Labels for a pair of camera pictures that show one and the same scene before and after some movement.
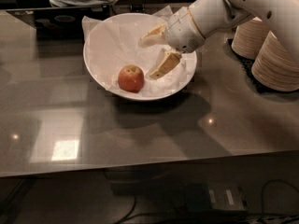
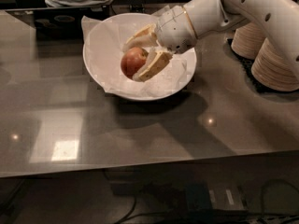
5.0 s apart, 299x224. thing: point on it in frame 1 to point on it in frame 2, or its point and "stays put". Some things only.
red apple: (131, 78) to (132, 60)
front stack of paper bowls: (275, 65) stays put
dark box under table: (203, 197) stays put
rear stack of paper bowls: (249, 37) stays put
